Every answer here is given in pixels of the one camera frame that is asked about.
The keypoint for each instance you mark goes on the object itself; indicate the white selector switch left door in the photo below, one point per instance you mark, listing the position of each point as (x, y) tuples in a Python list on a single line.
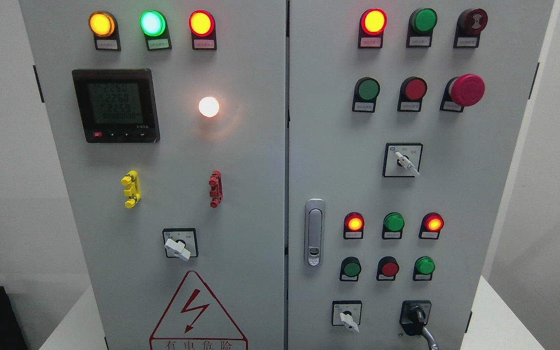
[(180, 243)]

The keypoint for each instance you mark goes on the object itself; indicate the yellow indicator light top left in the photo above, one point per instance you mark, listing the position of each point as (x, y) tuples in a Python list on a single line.
[(105, 31)]

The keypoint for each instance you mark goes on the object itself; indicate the red push button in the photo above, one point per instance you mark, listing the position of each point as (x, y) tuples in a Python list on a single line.
[(387, 270), (412, 91)]

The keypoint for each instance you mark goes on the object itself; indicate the green push button lower left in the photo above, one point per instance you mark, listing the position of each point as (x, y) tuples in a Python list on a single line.
[(350, 269)]

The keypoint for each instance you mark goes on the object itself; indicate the white selector switch bottom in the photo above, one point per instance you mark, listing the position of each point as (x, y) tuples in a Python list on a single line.
[(347, 313)]

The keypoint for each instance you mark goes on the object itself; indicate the red indicator lower right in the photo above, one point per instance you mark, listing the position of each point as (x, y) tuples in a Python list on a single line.
[(431, 226)]

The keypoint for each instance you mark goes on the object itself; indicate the silver door latch handle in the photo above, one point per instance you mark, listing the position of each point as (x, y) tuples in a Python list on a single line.
[(314, 231)]

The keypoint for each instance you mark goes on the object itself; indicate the black rotary knob switch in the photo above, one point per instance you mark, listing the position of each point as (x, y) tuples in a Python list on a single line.
[(414, 316)]

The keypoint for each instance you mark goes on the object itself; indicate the grey electrical cabinet right door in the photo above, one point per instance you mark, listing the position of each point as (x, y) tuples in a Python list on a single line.
[(337, 155)]

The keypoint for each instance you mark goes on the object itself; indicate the red push button lower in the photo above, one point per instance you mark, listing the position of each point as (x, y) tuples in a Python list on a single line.
[(387, 270)]

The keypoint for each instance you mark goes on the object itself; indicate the yellow terminal connector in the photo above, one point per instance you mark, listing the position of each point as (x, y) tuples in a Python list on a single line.
[(131, 188)]

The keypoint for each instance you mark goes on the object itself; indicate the grey electrical cabinet door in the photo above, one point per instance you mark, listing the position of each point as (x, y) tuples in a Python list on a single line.
[(240, 243), (337, 155)]

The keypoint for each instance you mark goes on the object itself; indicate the green indicator top right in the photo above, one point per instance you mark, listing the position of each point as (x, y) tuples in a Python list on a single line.
[(420, 27)]

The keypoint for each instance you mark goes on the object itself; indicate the green push button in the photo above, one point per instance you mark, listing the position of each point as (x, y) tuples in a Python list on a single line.
[(366, 91), (350, 269), (423, 269)]

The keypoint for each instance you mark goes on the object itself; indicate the red push button upper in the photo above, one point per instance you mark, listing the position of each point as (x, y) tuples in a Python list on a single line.
[(412, 91)]

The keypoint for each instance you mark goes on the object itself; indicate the red black buzzer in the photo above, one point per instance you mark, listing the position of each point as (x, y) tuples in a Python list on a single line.
[(470, 24)]

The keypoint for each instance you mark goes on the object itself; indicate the red emergency stop mushroom button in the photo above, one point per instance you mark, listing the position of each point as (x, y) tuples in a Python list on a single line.
[(463, 91)]

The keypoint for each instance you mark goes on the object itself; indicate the white selector switch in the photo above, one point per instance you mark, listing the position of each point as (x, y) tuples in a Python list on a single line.
[(402, 159), (347, 313)]

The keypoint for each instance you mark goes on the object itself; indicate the white selector switch upper right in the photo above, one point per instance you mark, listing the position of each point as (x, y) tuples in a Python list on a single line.
[(402, 159)]

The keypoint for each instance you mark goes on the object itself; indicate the green push button lower right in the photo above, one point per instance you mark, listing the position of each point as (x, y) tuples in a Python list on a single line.
[(423, 269)]

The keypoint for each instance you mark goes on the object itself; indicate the red high voltage warning sign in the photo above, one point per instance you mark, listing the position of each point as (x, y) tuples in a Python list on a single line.
[(196, 320)]

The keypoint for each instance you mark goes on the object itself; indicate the white lit indicator lamp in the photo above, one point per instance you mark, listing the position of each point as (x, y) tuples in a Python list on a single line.
[(209, 107)]

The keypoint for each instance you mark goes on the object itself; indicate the red terminal connector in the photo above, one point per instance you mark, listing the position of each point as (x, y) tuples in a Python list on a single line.
[(216, 189)]

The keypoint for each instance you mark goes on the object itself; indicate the red lit indicator lower left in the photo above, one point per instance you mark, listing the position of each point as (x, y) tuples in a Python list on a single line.
[(353, 226)]

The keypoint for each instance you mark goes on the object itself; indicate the green lit indicator light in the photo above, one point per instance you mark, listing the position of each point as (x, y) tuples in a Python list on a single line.
[(156, 31)]

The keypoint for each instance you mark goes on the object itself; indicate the black digital power meter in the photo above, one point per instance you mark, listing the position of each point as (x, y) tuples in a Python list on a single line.
[(117, 106)]

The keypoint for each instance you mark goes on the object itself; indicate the red lit indicator light left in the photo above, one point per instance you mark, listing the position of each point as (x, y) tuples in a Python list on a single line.
[(203, 30)]

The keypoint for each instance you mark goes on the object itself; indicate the green indicator lower middle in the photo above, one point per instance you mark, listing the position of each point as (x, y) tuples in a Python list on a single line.
[(393, 225)]

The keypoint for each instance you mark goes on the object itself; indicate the red lit indicator top right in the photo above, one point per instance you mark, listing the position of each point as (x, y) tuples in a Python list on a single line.
[(372, 24)]

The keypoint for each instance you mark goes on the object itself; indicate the grey electrical cabinet left door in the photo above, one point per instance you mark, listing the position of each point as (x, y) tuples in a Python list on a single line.
[(240, 243)]

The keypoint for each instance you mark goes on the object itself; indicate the green push button upper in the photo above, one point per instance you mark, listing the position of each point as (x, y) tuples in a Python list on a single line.
[(366, 91)]

